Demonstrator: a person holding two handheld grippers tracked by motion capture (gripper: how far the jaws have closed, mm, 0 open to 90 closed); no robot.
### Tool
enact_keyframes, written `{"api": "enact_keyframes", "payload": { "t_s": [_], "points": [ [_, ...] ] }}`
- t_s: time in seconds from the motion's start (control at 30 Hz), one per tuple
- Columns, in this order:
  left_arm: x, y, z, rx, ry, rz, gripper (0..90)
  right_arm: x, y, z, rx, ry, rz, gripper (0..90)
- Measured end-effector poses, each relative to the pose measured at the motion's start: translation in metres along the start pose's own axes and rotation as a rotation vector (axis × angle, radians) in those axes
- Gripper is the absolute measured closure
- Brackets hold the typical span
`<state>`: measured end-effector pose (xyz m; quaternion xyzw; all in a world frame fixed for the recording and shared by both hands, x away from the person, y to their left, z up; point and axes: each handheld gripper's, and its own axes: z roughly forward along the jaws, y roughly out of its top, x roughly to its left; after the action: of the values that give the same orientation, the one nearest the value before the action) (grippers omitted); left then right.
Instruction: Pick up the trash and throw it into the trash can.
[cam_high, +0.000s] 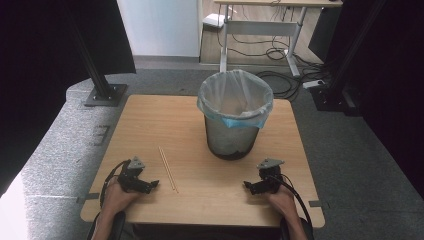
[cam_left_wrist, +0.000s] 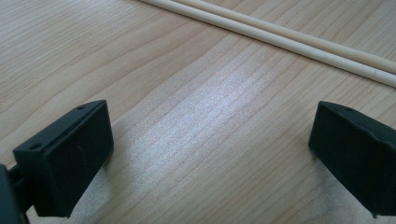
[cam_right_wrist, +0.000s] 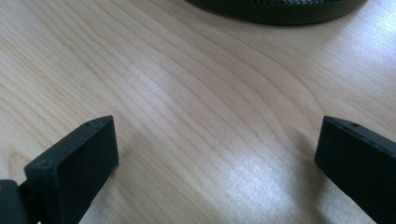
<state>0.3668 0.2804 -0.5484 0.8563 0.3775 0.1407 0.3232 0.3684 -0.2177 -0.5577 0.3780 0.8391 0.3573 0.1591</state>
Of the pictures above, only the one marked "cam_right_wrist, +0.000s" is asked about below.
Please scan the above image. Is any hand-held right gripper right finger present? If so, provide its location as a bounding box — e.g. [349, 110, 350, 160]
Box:
[314, 115, 396, 224]

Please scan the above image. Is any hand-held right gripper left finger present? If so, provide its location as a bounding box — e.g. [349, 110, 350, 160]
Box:
[23, 115, 120, 224]

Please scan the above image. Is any black mesh basket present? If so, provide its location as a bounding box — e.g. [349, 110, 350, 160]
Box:
[183, 0, 370, 26]

